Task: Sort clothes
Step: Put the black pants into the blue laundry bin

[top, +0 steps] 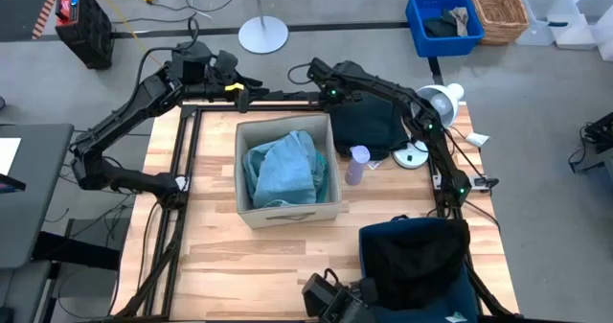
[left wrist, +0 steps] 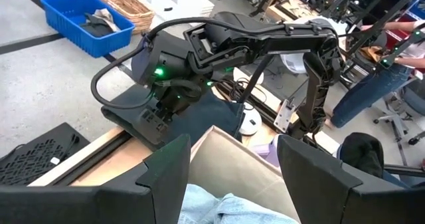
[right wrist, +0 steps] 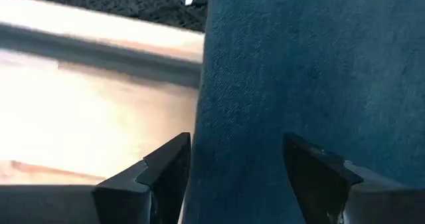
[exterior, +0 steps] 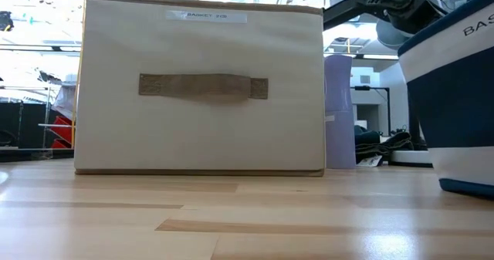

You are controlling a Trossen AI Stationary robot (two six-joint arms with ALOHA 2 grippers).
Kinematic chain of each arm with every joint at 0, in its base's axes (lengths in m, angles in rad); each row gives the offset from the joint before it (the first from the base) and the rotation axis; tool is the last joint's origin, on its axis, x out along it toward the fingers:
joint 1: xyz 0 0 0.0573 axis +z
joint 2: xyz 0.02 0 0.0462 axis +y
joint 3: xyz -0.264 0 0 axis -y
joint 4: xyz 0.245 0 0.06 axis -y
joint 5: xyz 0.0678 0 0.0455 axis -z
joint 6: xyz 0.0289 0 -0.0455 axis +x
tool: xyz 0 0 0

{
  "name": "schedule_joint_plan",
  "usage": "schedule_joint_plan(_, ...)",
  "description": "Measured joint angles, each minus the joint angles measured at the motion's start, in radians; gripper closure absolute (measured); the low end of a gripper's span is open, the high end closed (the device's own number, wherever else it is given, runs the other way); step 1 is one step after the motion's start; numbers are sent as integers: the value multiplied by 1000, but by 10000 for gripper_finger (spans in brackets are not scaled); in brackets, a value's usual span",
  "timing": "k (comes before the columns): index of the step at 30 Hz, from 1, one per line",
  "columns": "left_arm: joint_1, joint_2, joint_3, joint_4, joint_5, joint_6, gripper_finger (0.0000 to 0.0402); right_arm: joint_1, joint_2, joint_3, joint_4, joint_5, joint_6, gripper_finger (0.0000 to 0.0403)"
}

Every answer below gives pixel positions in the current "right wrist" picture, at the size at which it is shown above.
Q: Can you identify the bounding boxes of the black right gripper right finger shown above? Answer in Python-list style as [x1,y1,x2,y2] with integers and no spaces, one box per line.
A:
[283,132,399,224]

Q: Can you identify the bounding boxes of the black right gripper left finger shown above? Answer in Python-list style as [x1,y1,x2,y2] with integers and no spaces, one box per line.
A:
[92,132,193,224]

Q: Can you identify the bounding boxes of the black aluminium frame rail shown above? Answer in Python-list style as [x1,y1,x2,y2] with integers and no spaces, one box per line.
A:
[0,23,204,88]

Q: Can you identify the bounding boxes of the dark blue jeans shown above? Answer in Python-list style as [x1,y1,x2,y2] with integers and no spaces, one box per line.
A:
[181,0,425,224]

